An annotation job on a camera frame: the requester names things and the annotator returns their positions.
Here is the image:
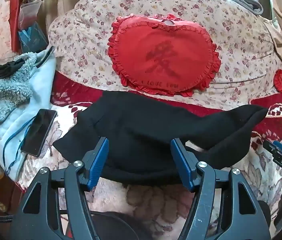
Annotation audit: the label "light blue fleece jacket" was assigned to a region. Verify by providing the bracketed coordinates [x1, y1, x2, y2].
[0, 48, 56, 181]

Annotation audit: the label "floral quilt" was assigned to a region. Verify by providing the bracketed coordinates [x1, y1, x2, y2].
[48, 0, 282, 109]

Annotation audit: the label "black pants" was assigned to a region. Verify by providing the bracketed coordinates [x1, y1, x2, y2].
[53, 91, 268, 186]

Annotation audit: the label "red hanging cloth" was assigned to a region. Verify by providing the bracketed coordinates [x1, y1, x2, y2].
[8, 0, 23, 53]

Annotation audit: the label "red heart pillow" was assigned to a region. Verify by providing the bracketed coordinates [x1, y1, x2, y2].
[108, 15, 221, 97]

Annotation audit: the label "red white plush blanket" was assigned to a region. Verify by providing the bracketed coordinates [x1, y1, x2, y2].
[10, 73, 282, 239]

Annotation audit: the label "black smartphone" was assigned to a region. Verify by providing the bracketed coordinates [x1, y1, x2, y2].
[20, 109, 57, 157]

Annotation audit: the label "blue cord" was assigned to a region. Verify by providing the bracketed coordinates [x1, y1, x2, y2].
[2, 115, 35, 176]

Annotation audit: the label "grey folded cloth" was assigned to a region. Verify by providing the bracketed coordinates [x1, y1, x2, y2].
[231, 0, 264, 15]

